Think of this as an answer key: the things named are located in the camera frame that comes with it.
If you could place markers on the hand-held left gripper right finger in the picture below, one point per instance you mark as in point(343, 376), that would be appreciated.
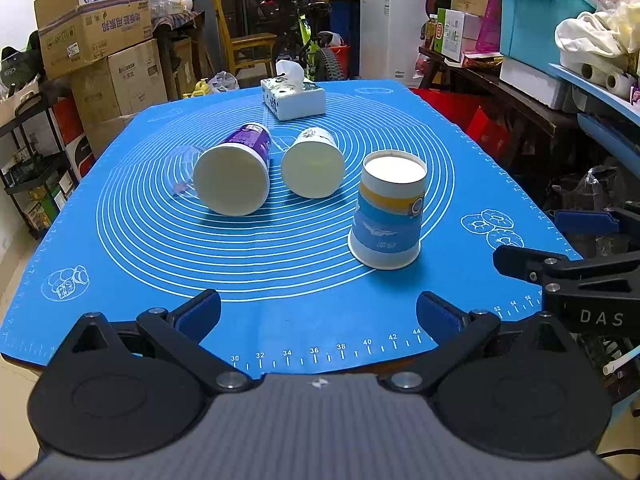
point(440, 316)

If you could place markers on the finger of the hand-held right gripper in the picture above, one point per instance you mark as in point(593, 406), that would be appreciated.
point(530, 262)
point(585, 222)

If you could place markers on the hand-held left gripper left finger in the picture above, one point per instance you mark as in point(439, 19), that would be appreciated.
point(200, 312)

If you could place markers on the blue and yellow paper cup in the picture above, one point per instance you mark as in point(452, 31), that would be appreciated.
point(385, 225)

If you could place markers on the purple paper cup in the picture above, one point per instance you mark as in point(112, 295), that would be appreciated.
point(230, 180)

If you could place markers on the clear plastic cup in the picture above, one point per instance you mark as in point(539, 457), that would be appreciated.
point(181, 165)

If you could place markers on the white printed paper cup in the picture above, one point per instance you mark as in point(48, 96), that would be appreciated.
point(312, 165)

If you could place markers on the white straw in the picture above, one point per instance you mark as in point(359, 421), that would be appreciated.
point(620, 360)

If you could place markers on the blue silicone baking mat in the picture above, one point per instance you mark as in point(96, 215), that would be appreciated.
point(300, 270)

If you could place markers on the light blue shelf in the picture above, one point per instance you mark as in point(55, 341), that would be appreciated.
point(605, 110)

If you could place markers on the dark wooden table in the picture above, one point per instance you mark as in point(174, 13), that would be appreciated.
point(525, 125)

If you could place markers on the white paper roll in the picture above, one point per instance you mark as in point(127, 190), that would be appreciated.
point(619, 85)
point(592, 74)

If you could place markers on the red bag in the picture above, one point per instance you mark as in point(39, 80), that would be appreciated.
point(475, 120)

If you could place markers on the white foam box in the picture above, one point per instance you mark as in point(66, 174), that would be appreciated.
point(530, 82)

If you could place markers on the white cloth bag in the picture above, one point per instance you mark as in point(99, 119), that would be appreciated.
point(585, 40)

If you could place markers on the turquoise plastic storage bin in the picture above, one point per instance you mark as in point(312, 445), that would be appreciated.
point(535, 25)

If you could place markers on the black metal shelf rack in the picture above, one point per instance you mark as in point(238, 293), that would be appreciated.
point(35, 180)

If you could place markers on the pink transparent plastic container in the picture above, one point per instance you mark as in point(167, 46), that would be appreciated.
point(491, 22)

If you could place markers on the yellow toy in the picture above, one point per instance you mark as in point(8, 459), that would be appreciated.
point(196, 87)

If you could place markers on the white and green carton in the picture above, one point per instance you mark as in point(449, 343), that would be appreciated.
point(455, 35)

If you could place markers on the white and blue tissue box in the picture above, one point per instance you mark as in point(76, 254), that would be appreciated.
point(295, 100)

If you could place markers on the large printed cardboard box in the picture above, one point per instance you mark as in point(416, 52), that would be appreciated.
point(120, 90)

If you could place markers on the wooden chair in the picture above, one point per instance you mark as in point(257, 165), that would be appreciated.
point(245, 45)

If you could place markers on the white chest freezer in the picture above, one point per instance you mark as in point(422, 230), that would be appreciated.
point(390, 30)

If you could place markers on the red bucket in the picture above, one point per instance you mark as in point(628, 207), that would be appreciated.
point(340, 62)

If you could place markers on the open cardboard box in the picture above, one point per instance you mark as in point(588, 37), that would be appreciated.
point(95, 30)

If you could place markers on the black bicycle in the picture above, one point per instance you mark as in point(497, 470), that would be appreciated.
point(295, 25)

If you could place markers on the black bag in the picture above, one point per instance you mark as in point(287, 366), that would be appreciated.
point(17, 67)

